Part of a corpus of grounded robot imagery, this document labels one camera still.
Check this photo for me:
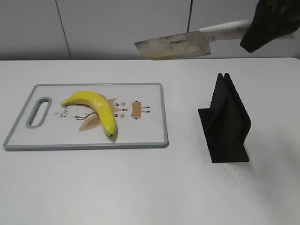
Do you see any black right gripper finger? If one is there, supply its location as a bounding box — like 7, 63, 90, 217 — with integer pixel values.
240, 0, 300, 53

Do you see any white-handled kitchen knife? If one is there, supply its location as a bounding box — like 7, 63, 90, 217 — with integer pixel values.
135, 20, 251, 60

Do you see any yellow plastic banana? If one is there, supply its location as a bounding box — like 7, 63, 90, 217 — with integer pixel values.
60, 90, 117, 137

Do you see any white grey-rimmed cutting board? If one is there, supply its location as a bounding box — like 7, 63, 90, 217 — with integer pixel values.
3, 83, 168, 151

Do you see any black knife stand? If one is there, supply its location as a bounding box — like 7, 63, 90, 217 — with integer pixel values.
198, 73, 251, 163

